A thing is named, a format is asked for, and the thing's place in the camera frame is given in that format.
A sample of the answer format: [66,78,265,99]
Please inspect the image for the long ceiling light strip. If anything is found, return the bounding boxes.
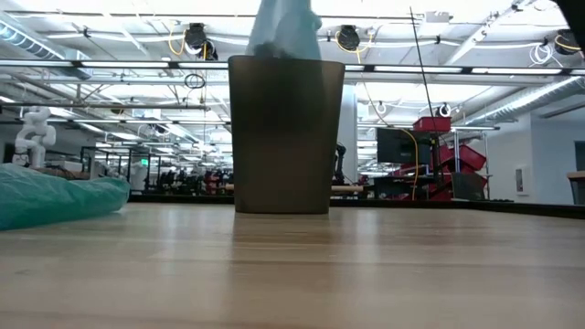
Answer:
[0,60,585,77]

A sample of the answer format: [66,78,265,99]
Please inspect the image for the teal trash bag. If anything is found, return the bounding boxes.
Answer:
[0,163,132,232]

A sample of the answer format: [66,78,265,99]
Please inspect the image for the grey cart with wooden top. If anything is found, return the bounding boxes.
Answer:
[568,171,585,206]

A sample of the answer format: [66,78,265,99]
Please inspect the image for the red storage box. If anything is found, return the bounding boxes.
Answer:
[413,116,452,133]

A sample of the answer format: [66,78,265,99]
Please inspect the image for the yellow hanging cable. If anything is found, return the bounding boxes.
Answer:
[399,127,420,201]

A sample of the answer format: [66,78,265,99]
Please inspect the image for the thin black hanging cable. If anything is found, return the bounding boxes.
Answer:
[408,6,444,186]

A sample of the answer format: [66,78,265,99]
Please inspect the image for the silver air duct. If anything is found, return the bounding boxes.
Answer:
[463,75,585,127]

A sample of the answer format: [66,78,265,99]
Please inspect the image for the background wooden table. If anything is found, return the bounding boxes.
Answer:
[222,184,365,193]

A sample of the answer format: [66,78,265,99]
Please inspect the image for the black mesh crate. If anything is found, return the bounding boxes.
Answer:
[452,172,488,201]

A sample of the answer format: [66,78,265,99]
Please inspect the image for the red tilted storage bin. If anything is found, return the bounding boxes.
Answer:
[436,143,488,174]

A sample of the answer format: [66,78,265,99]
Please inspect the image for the dark grey trash bin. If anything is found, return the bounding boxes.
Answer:
[228,55,346,215]

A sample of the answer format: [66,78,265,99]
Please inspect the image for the light blue trash bag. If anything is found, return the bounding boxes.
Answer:
[245,0,324,61]

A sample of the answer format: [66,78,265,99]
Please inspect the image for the brown cardboard pile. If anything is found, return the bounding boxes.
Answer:
[34,167,90,180]

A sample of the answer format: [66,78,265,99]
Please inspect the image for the black ceiling cable reel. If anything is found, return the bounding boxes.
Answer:
[336,25,362,52]
[554,29,584,57]
[185,23,219,63]

